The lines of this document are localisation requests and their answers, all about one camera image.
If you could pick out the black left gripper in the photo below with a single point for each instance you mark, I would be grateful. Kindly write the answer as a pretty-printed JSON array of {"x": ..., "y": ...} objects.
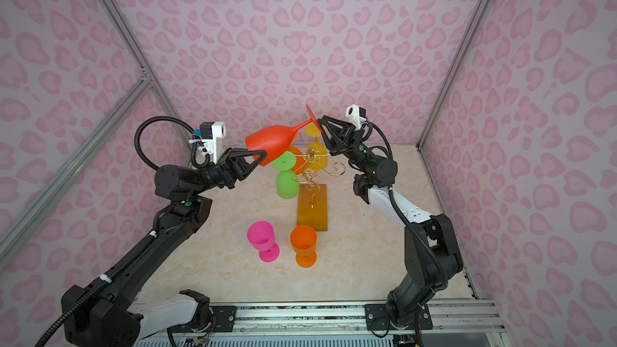
[{"x": 225, "y": 173}]

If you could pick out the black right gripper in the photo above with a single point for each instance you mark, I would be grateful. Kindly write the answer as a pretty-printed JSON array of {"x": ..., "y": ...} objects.
[{"x": 358, "y": 143}]

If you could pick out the red wine glass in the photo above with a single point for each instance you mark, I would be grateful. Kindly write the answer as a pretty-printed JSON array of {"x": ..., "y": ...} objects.
[{"x": 275, "y": 140}]

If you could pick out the green wine glass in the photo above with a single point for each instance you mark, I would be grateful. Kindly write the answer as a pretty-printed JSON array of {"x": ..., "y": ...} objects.
[{"x": 287, "y": 186}]

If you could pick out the orange wine glass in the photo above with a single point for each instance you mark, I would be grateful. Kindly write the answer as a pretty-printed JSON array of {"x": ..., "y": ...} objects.
[
  {"x": 300, "y": 160},
  {"x": 304, "y": 242}
]

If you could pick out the pink wine glass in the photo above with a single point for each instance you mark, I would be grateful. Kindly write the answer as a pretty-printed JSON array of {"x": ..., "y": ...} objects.
[{"x": 261, "y": 235}]

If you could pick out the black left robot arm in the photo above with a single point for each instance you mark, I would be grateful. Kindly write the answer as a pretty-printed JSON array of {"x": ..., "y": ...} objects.
[{"x": 105, "y": 313}]

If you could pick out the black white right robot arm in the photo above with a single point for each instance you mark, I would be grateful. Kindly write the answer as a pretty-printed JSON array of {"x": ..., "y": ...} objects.
[{"x": 431, "y": 251}]

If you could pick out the yellow wine glass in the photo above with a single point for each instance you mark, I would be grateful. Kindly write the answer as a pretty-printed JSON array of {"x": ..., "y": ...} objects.
[{"x": 316, "y": 151}]

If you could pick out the amber wooden rack base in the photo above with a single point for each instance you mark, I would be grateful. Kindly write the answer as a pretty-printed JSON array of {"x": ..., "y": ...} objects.
[{"x": 312, "y": 207}]

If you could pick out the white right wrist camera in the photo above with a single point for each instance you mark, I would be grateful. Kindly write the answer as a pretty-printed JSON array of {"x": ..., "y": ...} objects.
[{"x": 356, "y": 115}]

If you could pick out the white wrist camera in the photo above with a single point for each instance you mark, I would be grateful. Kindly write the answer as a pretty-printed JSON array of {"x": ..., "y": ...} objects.
[
  {"x": 208, "y": 139},
  {"x": 356, "y": 115}
]

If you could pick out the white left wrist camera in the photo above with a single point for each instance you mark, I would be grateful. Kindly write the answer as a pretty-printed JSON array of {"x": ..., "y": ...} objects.
[{"x": 208, "y": 139}]

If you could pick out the gold wire glass rack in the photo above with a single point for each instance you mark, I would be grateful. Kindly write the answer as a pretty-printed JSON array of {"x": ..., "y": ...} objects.
[{"x": 308, "y": 176}]

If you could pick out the aluminium corner frame post left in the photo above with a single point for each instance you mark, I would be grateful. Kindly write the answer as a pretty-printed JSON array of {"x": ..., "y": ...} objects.
[{"x": 130, "y": 41}]

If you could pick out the aluminium corner frame post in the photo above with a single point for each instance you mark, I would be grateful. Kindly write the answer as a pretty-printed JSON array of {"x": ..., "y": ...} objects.
[
  {"x": 471, "y": 31},
  {"x": 130, "y": 41}
]

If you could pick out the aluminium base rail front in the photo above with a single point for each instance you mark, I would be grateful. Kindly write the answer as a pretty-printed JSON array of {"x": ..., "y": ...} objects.
[{"x": 444, "y": 322}]

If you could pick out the aluminium corner frame post right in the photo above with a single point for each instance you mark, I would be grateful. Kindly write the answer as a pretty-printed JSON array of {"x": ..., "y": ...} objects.
[{"x": 471, "y": 31}]

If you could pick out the aluminium diagonal frame bar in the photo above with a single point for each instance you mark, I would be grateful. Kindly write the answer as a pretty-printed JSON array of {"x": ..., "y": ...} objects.
[{"x": 31, "y": 219}]

